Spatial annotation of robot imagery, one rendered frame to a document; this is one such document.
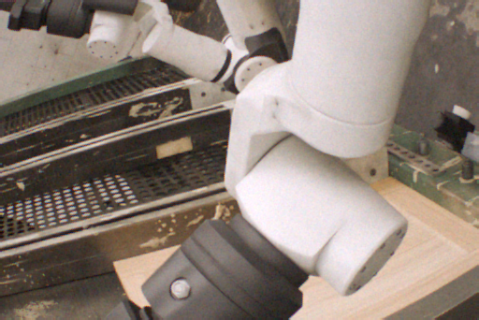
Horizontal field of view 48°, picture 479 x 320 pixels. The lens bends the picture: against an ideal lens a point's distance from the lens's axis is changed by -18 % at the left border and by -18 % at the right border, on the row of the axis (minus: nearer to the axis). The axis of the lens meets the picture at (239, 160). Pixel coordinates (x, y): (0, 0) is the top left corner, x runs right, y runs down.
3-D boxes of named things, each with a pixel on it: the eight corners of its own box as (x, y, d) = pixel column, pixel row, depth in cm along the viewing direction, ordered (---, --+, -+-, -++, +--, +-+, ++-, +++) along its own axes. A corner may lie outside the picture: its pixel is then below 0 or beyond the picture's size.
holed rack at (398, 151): (445, 172, 93) (445, 169, 93) (433, 178, 92) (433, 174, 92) (173, 47, 240) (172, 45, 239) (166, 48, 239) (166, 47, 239)
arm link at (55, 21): (36, -30, 94) (90, -23, 96) (28, 10, 100) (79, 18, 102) (9, 2, 85) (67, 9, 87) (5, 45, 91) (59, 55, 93)
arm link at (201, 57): (150, 46, 106) (239, 86, 115) (155, 71, 98) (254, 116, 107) (183, -1, 102) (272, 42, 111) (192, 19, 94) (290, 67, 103)
